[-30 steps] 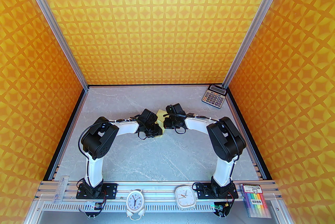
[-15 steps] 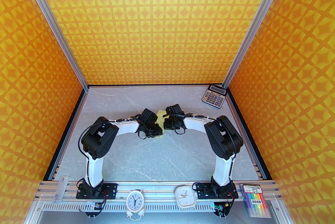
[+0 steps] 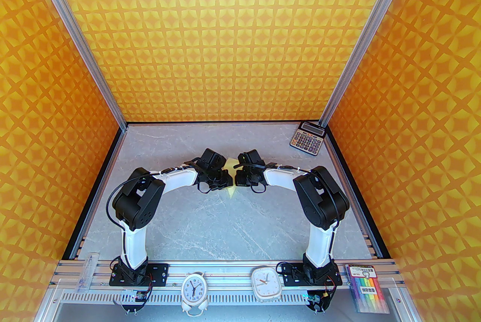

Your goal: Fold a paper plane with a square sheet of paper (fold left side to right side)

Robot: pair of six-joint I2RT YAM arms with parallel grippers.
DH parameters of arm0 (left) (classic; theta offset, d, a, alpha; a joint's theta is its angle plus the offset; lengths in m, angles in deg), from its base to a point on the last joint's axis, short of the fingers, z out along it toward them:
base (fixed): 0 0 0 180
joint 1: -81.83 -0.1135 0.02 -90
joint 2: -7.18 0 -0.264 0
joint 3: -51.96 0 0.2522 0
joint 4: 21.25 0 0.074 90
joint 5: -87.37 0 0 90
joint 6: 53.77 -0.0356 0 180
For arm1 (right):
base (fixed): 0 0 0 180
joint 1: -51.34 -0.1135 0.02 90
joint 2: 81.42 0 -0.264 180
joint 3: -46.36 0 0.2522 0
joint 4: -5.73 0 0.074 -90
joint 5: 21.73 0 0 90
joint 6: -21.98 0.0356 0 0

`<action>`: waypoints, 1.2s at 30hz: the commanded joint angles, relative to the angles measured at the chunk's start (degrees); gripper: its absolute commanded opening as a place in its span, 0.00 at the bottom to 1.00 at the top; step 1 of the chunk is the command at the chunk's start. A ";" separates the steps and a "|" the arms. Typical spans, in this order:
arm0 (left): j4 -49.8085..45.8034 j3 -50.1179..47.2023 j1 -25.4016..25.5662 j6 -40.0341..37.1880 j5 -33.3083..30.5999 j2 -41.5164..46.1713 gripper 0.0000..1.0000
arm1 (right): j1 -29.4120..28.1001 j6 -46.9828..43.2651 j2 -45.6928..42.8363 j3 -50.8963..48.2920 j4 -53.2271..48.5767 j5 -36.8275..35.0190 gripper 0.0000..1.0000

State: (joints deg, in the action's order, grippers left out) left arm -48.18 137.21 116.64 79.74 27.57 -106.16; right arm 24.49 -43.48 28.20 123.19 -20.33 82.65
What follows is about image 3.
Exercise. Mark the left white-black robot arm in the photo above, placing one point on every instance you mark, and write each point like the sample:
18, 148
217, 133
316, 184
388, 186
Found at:
133, 249

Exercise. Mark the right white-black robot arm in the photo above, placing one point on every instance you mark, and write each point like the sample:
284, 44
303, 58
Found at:
319, 249

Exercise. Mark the square white alarm clock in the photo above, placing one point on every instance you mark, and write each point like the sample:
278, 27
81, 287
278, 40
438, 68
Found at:
265, 283

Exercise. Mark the gold and black calculator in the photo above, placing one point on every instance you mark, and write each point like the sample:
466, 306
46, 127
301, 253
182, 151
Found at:
306, 140

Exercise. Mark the round white alarm clock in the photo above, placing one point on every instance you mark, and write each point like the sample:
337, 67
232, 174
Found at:
193, 288

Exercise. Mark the clear plastic pen case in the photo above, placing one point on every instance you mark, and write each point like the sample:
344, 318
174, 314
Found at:
87, 271

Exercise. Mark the pack of coloured highlighters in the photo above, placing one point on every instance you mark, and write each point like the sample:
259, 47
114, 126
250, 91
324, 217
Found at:
366, 286

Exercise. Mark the aluminium mounting rail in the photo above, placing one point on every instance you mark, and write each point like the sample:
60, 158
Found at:
225, 277

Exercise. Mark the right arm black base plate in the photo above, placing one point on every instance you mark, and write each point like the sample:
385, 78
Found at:
291, 277

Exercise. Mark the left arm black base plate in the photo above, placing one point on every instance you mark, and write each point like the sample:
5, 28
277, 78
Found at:
159, 272

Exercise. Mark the aluminium frame post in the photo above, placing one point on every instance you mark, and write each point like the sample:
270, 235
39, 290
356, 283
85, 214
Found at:
360, 50
84, 50

